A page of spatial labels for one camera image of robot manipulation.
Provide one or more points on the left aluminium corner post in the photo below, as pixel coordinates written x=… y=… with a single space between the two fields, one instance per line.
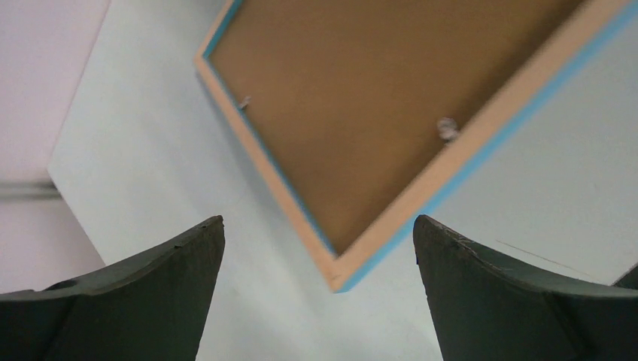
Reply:
x=17 y=191

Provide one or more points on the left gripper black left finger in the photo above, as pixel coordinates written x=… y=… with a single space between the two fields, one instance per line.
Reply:
x=150 y=306

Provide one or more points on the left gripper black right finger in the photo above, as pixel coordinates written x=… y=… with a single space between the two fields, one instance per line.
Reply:
x=486 y=305

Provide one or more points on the silver metal turn clip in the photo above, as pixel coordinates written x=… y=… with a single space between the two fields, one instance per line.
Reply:
x=244 y=103

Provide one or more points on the wooden picture frame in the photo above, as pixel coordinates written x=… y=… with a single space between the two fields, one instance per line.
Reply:
x=569 y=49

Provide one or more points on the brown cardboard backing board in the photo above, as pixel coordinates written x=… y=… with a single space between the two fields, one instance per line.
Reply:
x=346 y=95

